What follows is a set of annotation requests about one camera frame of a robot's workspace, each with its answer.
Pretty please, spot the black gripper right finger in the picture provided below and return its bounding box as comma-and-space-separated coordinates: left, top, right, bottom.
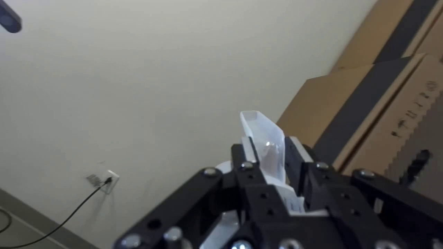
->
285, 138, 365, 232

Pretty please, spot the black power cable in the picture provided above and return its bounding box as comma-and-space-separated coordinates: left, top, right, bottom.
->
0, 179, 113, 249

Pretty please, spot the wall power outlet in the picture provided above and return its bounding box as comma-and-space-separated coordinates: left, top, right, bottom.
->
86, 171, 120, 194

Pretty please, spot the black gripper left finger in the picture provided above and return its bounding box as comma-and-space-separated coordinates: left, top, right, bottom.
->
228, 145, 295, 249

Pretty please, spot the cardboard boxes stack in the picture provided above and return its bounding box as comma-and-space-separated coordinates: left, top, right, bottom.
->
278, 0, 443, 182

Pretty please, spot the clear plastic jar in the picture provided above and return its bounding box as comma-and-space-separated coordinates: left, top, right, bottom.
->
199, 111, 326, 249

